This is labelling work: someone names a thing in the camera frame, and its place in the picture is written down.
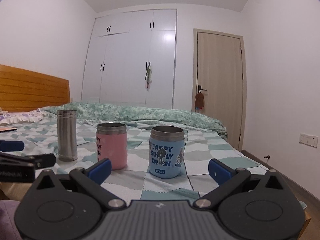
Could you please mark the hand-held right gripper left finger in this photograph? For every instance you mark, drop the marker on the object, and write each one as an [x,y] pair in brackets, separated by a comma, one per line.
[100,171]

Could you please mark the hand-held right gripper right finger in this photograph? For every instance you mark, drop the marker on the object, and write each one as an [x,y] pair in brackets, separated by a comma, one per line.
[219,172]

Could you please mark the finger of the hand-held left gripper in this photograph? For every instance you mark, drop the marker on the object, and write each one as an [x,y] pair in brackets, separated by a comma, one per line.
[11,146]
[42,160]

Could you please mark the tall steel cup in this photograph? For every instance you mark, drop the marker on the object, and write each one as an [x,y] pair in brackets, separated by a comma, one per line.
[67,135]

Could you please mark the pink steel cup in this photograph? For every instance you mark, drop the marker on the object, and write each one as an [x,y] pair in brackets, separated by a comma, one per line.
[112,147]

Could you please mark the blue printed steel cup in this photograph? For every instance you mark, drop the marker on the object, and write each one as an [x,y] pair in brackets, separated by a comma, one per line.
[167,153]

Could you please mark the checked green bed sheet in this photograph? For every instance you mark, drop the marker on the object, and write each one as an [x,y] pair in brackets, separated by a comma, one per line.
[215,152]

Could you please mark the ruffled floral pillow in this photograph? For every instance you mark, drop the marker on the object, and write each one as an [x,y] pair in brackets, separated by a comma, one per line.
[22,117]

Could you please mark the purple clothing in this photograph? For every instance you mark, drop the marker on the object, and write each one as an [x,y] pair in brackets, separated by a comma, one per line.
[7,217]

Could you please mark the orange wooden headboard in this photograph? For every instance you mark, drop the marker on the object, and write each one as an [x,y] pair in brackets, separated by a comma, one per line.
[30,90]

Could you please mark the green floral duvet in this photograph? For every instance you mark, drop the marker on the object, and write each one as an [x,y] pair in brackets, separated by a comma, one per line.
[140,113]

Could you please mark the brown plush toy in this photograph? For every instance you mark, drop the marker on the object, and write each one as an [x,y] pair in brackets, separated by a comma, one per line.
[199,101]

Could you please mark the light wooden door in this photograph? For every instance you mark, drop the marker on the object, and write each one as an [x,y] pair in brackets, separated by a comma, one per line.
[220,85]

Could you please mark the hanging green ornament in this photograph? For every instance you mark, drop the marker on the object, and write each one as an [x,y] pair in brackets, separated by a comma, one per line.
[148,76]

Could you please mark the white wardrobe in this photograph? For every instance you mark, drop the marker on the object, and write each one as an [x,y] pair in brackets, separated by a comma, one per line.
[130,62]

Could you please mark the white wall socket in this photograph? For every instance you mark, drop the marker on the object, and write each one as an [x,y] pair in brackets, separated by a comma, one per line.
[308,140]

